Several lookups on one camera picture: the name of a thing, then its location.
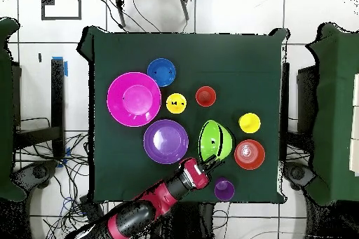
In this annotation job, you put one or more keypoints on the green bowl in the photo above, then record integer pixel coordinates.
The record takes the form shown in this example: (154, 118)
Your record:
(207, 138)

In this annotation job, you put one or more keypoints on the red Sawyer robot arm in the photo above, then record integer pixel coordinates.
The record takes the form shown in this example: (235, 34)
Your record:
(157, 197)

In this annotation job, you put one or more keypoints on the purple cup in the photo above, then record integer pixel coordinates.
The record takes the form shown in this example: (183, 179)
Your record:
(224, 191)

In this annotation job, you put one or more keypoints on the orange bowl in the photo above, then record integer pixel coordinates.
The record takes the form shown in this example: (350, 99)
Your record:
(256, 155)

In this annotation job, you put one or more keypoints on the purple bowl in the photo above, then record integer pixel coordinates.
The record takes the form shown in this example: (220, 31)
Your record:
(165, 142)

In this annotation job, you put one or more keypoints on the tall yellow cup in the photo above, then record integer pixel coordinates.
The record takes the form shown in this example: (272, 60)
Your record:
(249, 122)

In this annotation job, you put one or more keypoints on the yellow ribbed cup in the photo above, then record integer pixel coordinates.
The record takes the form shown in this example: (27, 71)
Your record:
(176, 107)

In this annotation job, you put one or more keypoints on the orange cup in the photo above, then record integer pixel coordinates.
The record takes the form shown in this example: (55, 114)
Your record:
(205, 96)

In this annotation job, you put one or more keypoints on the pink bowl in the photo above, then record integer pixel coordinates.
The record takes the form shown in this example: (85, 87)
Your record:
(133, 98)

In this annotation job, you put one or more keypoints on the blue bowl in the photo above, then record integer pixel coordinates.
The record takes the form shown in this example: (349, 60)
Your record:
(161, 72)

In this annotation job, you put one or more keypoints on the dark green tablecloth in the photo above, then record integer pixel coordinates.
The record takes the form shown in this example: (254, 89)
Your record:
(238, 62)

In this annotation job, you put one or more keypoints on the neighbouring green-clothed table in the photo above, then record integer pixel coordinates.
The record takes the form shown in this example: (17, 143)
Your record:
(333, 110)
(5, 110)

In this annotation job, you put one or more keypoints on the black metal stand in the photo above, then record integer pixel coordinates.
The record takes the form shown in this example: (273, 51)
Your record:
(58, 96)

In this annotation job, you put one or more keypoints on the blue tape strip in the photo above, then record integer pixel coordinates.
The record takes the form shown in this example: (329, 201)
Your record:
(66, 69)

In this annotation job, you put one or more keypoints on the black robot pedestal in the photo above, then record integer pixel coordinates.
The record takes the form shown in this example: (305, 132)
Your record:
(193, 222)

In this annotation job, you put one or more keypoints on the grey robot pedestal leg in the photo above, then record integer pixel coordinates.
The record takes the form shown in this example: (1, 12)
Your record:
(39, 171)
(297, 173)

